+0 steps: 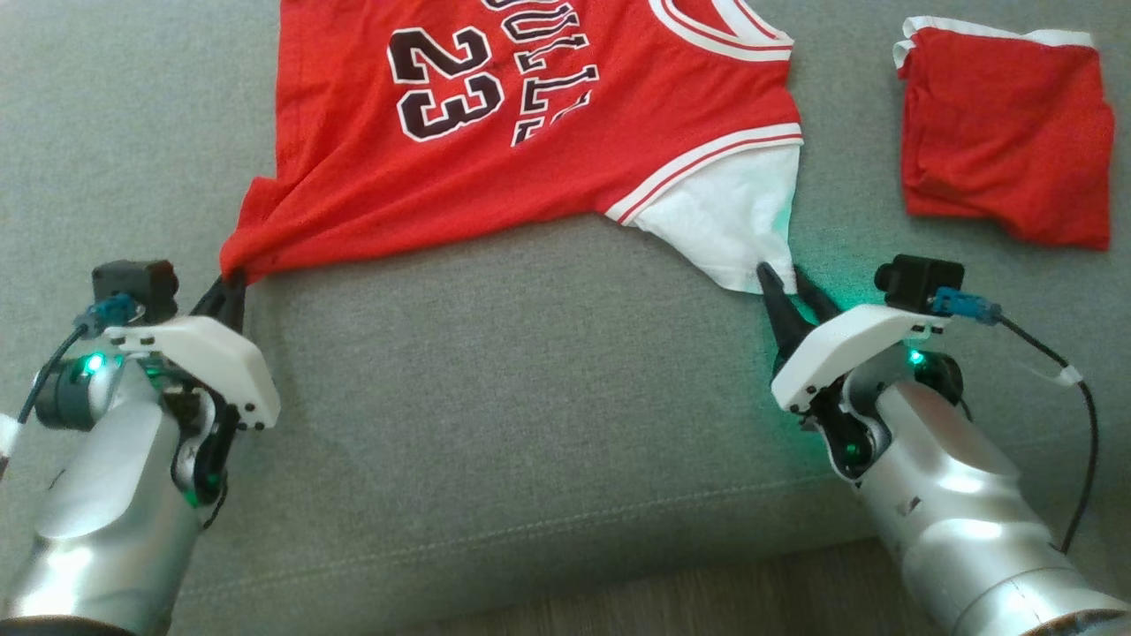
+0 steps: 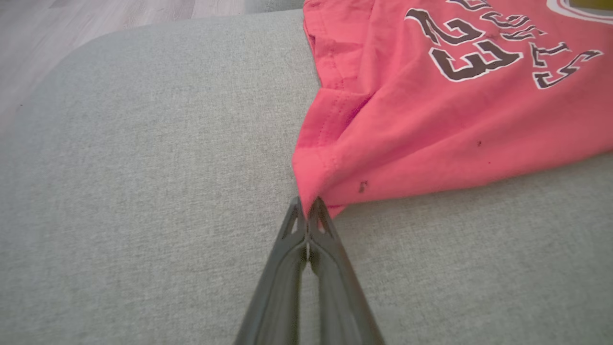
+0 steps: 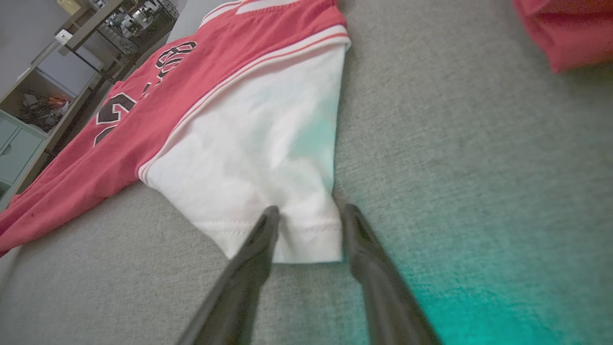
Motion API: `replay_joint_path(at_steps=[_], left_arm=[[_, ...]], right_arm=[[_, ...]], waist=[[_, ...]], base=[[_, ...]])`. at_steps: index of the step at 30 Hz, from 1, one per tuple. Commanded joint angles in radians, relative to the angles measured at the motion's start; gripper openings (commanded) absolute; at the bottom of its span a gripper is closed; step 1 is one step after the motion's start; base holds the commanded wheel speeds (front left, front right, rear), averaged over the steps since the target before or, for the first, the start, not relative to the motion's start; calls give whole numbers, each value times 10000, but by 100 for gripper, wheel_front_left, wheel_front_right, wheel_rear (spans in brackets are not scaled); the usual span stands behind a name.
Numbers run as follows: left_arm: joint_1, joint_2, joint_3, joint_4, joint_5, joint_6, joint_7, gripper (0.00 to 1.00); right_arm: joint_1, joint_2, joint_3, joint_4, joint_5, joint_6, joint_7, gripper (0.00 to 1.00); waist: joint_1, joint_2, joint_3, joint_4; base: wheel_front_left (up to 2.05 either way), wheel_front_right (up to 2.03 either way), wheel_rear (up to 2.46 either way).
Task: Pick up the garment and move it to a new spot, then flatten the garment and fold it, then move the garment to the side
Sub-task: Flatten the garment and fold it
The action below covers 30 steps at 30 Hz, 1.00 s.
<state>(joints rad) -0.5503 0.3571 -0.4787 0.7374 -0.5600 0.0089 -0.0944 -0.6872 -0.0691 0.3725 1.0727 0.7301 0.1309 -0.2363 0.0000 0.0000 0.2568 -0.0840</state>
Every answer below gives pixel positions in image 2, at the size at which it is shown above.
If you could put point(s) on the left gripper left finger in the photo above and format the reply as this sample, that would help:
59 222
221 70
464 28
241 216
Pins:
282 287

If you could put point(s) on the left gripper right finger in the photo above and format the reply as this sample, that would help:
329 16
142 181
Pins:
340 297

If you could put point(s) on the red jersey with lettering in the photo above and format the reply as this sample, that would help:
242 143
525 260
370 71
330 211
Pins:
431 120

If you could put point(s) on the large grey ottoman cushion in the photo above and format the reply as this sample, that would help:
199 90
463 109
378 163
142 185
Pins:
143 191

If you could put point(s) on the grey sofa seat cushion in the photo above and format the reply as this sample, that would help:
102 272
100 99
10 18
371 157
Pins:
275 5

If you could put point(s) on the yellow sofa back cushion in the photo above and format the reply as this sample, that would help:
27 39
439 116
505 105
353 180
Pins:
594 4

